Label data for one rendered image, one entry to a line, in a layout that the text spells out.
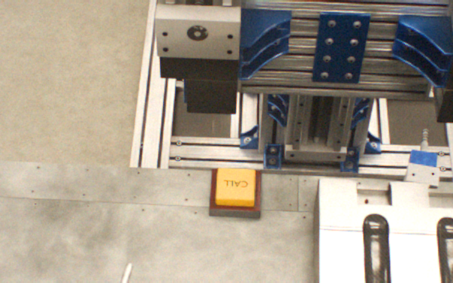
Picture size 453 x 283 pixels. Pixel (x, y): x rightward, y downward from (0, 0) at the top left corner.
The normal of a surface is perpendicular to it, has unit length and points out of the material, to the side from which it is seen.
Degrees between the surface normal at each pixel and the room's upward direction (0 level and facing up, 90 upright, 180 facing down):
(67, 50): 0
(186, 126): 0
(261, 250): 0
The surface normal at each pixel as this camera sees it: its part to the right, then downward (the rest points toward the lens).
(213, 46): -0.04, 0.79
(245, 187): 0.02, -0.62
